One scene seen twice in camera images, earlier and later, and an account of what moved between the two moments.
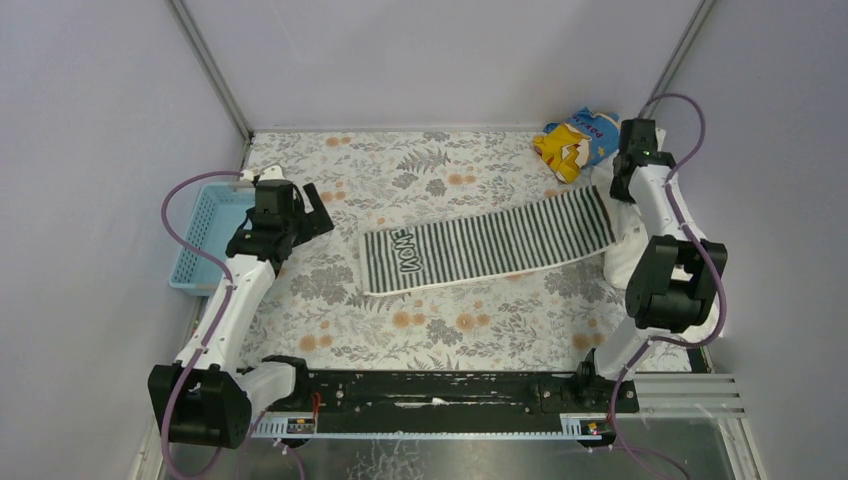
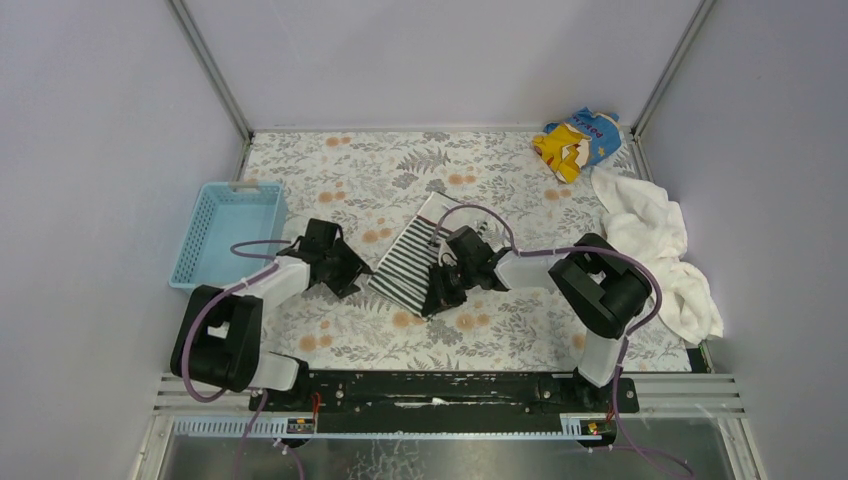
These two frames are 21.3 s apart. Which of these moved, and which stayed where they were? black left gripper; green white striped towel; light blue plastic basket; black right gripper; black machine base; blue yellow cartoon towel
Moved: black right gripper; black left gripper; green white striped towel
Stayed: blue yellow cartoon towel; black machine base; light blue plastic basket
